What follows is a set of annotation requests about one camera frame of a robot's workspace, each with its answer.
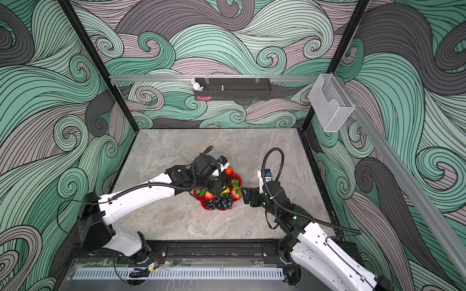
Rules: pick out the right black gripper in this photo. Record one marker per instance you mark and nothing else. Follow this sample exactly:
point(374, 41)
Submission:
point(252, 191)

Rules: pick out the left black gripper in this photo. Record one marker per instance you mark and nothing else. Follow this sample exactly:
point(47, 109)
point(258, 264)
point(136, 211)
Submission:
point(218, 188)

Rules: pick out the red strawberry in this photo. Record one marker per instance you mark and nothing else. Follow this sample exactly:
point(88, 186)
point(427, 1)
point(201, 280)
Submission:
point(236, 192)

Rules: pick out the green lime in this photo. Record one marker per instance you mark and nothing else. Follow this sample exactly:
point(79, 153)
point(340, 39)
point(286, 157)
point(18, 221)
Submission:
point(200, 193)

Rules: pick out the red flower-shaped fruit bowl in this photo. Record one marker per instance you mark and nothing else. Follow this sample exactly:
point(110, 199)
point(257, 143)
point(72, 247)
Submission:
point(203, 199)

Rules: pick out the orange persimmon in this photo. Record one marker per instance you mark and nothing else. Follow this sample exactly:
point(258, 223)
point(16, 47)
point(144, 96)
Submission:
point(228, 170)

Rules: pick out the dark mangosteen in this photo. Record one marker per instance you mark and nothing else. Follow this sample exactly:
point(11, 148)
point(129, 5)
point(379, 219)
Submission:
point(234, 182)

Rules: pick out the black grape bunch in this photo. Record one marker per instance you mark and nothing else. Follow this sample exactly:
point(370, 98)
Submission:
point(223, 202)

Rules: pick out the red apple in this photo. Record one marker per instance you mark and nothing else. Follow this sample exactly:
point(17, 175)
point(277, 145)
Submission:
point(209, 196)

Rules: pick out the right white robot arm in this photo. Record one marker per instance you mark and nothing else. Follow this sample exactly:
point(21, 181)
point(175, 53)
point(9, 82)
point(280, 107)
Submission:
point(307, 245)

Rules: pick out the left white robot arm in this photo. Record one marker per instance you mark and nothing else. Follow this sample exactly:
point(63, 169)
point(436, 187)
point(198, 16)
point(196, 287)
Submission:
point(98, 215)

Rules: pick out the small white rabbit figurine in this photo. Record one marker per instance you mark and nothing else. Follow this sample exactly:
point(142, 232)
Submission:
point(196, 85)

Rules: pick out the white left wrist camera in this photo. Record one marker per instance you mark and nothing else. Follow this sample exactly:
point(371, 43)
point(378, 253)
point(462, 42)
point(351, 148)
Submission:
point(223, 164)

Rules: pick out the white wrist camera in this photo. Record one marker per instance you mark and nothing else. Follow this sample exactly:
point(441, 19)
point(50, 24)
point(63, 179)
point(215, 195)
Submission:
point(223, 164)
point(266, 176)

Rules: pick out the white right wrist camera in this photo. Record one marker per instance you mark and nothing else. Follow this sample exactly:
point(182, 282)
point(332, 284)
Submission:
point(266, 176)

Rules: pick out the white slotted cable duct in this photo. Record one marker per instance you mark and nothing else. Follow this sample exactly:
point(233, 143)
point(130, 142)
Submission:
point(182, 273)

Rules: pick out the black wall shelf tray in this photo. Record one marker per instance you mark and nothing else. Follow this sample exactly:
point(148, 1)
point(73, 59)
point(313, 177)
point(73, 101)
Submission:
point(241, 90)

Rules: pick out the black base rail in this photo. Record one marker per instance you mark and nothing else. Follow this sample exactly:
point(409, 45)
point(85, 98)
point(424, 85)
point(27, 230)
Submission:
point(256, 251)

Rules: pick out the clear plastic wall holder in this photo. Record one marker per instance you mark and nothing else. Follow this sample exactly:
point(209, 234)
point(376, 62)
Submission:
point(331, 102)

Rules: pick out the aluminium wall rail back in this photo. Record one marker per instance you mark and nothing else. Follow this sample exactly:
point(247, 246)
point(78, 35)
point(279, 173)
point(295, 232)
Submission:
point(188, 78)

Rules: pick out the aluminium wall rail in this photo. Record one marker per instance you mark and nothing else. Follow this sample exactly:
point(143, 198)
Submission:
point(442, 230)
point(188, 78)

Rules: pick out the aluminium wall rail right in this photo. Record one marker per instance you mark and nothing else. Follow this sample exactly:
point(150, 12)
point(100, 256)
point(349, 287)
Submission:
point(442, 230)

